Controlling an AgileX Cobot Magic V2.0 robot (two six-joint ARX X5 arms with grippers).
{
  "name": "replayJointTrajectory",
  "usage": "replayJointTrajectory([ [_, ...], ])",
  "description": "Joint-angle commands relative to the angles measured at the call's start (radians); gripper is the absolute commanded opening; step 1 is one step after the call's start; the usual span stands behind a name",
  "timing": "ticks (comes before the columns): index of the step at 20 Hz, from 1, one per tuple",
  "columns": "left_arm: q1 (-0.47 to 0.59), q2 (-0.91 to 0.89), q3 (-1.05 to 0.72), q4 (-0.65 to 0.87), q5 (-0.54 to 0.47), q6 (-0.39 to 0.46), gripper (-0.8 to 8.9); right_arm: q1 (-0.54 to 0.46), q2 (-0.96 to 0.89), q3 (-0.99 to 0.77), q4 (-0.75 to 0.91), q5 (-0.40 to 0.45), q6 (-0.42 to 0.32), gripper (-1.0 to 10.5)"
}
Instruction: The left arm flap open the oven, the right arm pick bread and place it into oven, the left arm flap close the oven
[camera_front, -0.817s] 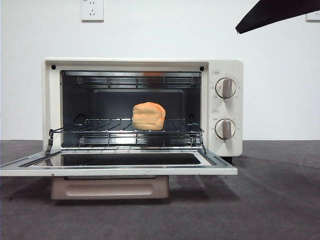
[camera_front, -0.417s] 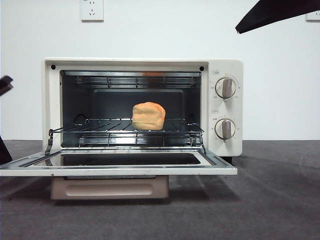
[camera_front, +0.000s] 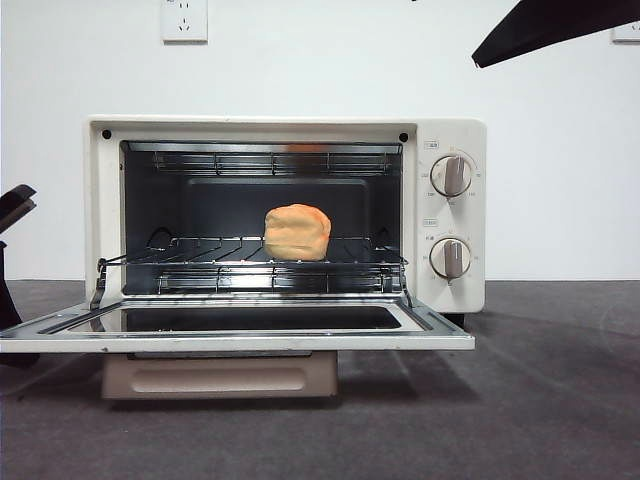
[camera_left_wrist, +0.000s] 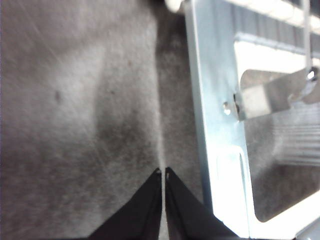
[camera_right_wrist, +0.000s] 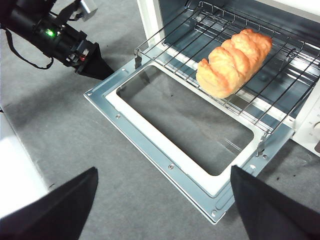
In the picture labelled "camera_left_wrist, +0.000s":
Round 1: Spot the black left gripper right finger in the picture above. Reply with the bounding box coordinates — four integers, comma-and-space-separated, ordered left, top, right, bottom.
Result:
164, 166, 239, 240

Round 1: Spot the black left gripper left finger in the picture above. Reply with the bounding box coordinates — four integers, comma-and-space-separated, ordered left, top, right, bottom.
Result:
87, 166, 163, 240

